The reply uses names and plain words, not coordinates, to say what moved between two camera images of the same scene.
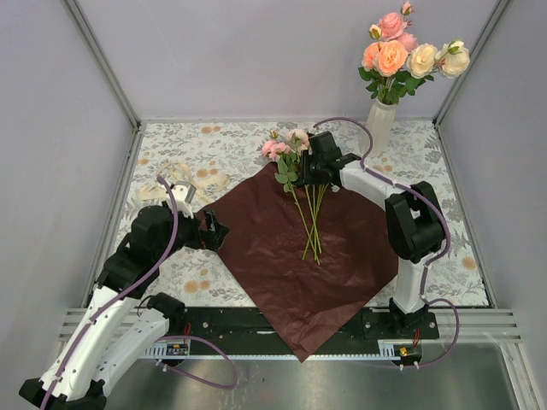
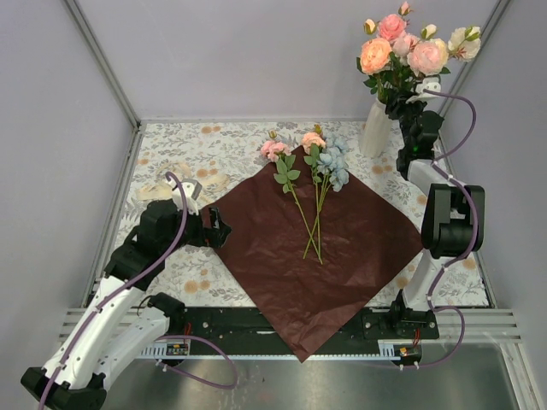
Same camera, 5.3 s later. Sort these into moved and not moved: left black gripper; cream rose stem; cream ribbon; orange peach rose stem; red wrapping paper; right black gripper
Moved: right black gripper; cream rose stem; orange peach rose stem
Not moved: red wrapping paper; left black gripper; cream ribbon
